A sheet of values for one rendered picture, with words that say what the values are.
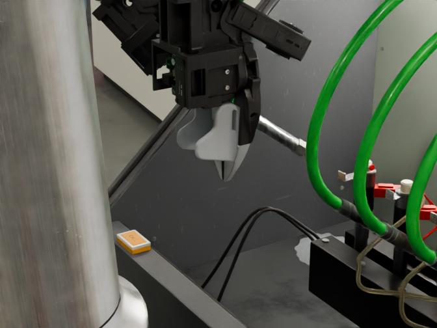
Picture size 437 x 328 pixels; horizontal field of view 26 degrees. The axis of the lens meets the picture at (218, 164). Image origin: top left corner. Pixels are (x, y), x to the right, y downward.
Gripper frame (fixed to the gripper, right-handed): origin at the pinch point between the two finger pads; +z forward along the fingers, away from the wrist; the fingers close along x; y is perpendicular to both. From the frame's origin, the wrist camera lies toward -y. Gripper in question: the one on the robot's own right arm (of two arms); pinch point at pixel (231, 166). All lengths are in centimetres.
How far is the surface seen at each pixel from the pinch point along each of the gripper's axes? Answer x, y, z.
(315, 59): -43, -44, 6
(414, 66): 4.6, -20.3, -8.8
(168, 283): -21.7, -4.0, 25.6
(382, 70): -41, -57, 9
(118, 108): -338, -149, 120
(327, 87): -3.6, -15.2, -5.1
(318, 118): -3.4, -13.9, -1.6
